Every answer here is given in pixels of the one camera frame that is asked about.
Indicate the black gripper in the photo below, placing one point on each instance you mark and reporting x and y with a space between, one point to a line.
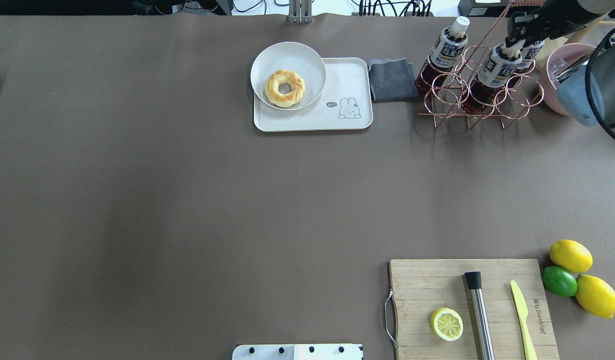
558 20

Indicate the tea bottle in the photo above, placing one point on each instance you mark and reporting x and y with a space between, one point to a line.
495 71
525 66
445 54

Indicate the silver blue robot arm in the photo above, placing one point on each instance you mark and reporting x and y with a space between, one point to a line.
589 94

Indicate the white robot base pillar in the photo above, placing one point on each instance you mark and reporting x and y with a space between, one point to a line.
299 351

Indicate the white rabbit tray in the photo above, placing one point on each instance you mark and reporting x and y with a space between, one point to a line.
345 103

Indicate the pink ice bowl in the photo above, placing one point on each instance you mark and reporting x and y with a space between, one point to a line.
552 62

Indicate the grey folded cloth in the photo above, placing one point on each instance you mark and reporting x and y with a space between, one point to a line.
392 80

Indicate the yellow lemon upper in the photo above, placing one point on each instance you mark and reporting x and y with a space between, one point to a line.
571 255

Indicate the yellow lemon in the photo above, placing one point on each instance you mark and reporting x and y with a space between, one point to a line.
596 296
571 255

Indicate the green lime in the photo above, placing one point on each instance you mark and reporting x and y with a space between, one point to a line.
559 281

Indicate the white round plate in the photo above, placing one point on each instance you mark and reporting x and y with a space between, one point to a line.
292 56

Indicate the glazed donut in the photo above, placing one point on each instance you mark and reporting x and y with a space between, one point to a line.
285 88

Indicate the yellow lemon lower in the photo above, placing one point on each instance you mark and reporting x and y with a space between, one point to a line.
596 296

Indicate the wooden cutting board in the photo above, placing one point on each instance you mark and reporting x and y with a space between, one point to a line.
421 286

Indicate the half lemon slice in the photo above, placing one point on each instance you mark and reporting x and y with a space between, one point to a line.
447 324

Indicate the steel muddler rod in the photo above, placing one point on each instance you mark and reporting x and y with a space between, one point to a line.
484 339

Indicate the yellow plastic knife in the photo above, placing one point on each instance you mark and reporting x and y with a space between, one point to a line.
522 314

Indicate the copper wire bottle rack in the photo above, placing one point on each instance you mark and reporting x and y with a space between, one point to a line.
471 78

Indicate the aluminium frame post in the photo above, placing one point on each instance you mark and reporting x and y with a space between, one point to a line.
300 11

